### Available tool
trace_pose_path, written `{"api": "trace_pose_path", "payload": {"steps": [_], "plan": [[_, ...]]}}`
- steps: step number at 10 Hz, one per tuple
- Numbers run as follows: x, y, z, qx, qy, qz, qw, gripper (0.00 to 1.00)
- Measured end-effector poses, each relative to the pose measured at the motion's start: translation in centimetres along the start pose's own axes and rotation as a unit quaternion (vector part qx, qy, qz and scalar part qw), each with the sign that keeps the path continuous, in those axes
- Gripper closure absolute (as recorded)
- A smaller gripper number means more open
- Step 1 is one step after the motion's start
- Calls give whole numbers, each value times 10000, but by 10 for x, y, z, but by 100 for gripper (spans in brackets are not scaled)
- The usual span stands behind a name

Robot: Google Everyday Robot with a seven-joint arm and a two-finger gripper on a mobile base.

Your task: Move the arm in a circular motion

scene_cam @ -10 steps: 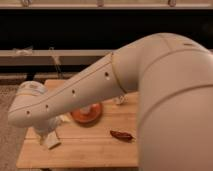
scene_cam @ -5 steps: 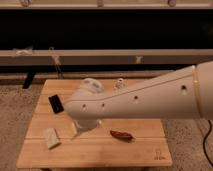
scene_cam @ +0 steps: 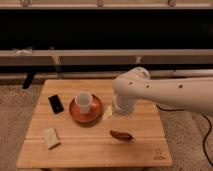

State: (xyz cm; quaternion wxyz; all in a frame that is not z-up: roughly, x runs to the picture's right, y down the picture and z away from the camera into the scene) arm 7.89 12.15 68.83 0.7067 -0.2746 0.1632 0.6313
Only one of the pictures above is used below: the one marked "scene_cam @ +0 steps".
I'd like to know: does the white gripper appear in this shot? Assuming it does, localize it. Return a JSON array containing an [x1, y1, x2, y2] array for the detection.
[[102, 95, 136, 120]]

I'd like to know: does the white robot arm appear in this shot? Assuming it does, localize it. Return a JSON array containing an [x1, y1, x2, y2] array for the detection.
[[112, 67, 213, 117]]

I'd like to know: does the orange round plate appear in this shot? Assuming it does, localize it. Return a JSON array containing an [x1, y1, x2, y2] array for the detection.
[[69, 92, 103, 124]]

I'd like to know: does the brown dried chili pepper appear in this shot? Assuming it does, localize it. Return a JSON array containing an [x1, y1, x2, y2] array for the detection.
[[110, 130, 133, 140]]

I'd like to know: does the white ceramic cup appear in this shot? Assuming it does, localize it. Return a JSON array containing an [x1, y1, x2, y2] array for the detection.
[[75, 92, 93, 115]]

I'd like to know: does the wooden table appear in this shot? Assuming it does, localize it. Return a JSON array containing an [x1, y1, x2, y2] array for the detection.
[[17, 80, 172, 168]]

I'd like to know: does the black smartphone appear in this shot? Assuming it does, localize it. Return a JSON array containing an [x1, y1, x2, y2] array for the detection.
[[48, 95, 64, 114]]

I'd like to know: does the black cable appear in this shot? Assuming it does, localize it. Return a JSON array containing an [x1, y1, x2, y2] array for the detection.
[[155, 103, 213, 168]]

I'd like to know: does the long metal rail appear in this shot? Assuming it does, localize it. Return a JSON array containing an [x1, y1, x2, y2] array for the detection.
[[0, 49, 213, 66]]

